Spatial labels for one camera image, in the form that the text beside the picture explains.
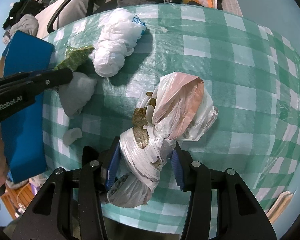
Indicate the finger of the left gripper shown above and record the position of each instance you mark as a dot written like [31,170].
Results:
[22,75]
[37,84]

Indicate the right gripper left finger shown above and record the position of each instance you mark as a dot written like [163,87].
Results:
[49,214]

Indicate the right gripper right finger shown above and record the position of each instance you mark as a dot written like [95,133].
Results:
[239,214]

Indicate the green scouring pad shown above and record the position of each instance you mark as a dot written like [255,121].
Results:
[74,57]

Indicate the white knotted plastic bag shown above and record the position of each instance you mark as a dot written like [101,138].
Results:
[120,33]

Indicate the pink white knotted bag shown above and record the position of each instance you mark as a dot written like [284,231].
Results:
[179,109]

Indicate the blue cardboard box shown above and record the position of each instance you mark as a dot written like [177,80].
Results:
[22,133]

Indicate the wooden board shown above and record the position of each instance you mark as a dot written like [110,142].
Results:
[279,206]

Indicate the grey sock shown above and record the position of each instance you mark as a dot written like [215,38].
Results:
[75,95]

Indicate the grey quilted jacket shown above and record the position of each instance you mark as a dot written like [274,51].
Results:
[27,24]

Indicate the black clothes pile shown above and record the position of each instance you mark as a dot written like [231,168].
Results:
[20,9]

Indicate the green checkered tablecloth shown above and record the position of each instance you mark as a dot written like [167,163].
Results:
[251,77]

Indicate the orange plastic bag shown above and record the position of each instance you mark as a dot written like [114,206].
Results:
[204,3]

